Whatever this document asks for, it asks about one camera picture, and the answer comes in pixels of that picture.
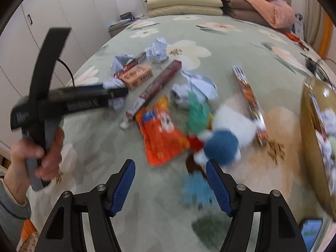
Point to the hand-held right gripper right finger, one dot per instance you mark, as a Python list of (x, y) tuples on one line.
[(219, 189)]

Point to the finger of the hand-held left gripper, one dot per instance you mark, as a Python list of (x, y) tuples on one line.
[(116, 92)]

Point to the smartphone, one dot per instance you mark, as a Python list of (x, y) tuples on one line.
[(311, 231)]

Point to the white wardrobe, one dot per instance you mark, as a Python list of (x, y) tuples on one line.
[(65, 13)]

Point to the pink and orange quilt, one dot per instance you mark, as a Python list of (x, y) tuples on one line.
[(275, 10)]

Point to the small red yellow toy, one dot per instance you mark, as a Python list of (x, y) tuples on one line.
[(194, 142)]

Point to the white and blue bag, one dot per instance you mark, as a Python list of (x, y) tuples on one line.
[(298, 25)]

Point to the pale blue paper ball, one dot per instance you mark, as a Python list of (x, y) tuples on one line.
[(202, 84), (157, 50), (116, 104), (119, 63)]

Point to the green floral blanket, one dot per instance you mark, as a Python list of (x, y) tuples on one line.
[(223, 47)]

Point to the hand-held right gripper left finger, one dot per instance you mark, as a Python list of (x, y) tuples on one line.
[(123, 187)]

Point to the person's left forearm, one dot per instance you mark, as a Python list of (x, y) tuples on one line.
[(13, 204)]

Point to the red patterned item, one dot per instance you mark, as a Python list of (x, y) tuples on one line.
[(296, 38)]

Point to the white paper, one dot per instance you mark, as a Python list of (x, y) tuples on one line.
[(328, 120)]

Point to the long patterned orange box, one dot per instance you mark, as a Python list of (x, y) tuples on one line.
[(250, 107)]

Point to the beige and orange curtain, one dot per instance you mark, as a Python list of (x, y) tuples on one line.
[(315, 13)]

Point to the beige nightstand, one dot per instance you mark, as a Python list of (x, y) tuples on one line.
[(115, 31)]

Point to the dark small box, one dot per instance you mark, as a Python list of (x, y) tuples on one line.
[(126, 15)]

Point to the brown folded quilt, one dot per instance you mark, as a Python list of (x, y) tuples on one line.
[(244, 9)]

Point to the long dark red box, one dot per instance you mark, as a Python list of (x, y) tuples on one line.
[(160, 82)]

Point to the light blue plastic toy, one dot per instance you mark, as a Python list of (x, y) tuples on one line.
[(195, 191)]

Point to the small red snack packet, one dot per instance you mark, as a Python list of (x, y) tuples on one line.
[(132, 63)]

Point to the green plastic toy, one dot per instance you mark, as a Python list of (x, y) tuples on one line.
[(197, 111)]

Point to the orange snack packet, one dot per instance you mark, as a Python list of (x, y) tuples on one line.
[(160, 134)]

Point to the magazines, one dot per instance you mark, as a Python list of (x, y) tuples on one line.
[(119, 23)]

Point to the beige pillow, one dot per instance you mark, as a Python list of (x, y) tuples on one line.
[(183, 11), (183, 3)]

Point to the peach cardboard box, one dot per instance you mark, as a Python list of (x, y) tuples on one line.
[(136, 75)]

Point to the person's left hand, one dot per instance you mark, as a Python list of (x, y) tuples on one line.
[(53, 152)]

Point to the blue and white plush toy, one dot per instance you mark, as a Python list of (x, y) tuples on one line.
[(225, 141)]

